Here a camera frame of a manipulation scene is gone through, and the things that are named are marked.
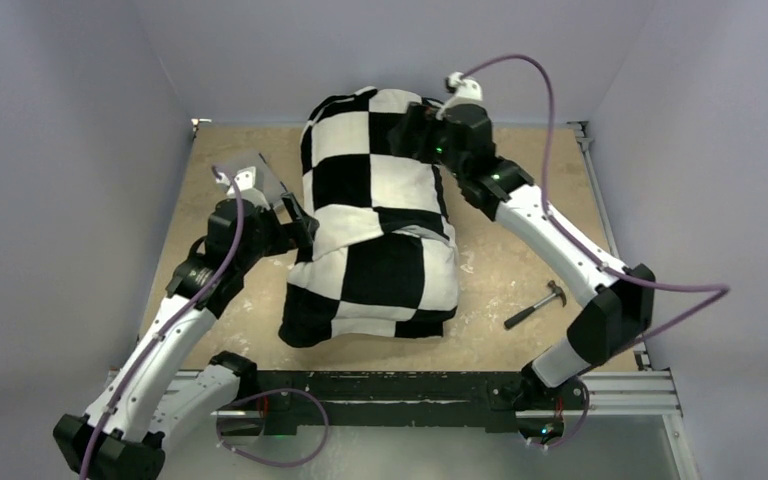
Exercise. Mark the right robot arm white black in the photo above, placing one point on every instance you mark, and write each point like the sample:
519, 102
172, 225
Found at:
616, 300

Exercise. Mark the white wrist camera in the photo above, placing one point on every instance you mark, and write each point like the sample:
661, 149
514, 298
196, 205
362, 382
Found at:
246, 183
463, 90

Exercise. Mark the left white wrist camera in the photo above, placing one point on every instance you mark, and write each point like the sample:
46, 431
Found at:
246, 183

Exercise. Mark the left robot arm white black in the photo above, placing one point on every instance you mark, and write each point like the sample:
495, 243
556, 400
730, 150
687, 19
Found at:
127, 432

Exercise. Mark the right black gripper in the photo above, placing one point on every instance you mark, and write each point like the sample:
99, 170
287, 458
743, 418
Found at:
417, 124

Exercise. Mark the black white checkered pillowcase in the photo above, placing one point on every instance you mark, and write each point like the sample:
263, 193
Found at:
384, 258

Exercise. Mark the clear plastic organizer box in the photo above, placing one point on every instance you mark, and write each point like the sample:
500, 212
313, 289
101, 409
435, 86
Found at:
272, 186

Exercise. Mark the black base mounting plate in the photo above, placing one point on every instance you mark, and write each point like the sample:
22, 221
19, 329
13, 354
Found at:
280, 402

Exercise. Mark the black handled hammer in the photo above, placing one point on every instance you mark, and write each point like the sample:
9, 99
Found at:
556, 292

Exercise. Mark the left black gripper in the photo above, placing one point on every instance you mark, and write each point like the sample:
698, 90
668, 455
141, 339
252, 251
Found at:
300, 230

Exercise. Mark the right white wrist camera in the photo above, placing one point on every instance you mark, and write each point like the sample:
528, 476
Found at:
463, 90

